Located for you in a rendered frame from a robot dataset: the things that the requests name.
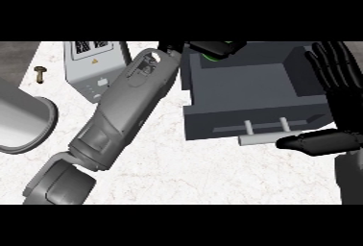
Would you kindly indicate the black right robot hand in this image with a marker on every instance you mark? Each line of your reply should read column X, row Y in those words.
column 342, row 96

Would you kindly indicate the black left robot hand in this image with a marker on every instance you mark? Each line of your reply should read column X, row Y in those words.
column 218, row 48

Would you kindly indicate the green cup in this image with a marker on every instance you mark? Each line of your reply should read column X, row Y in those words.
column 209, row 58

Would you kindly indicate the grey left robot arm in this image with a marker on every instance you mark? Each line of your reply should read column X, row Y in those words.
column 118, row 105

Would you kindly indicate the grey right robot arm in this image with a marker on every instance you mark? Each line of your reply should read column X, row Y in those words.
column 349, row 179

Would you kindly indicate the dark grey open drawer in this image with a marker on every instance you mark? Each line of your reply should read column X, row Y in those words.
column 245, row 83

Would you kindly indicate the dark grey drawer front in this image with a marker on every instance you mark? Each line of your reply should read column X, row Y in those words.
column 221, row 123

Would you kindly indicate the white appliance with labels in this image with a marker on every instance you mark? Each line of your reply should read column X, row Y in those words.
column 90, row 73

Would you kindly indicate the small brass bolt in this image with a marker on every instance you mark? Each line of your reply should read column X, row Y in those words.
column 39, row 74

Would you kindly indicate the grey cylindrical container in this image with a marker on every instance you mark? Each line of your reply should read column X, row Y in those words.
column 20, row 121

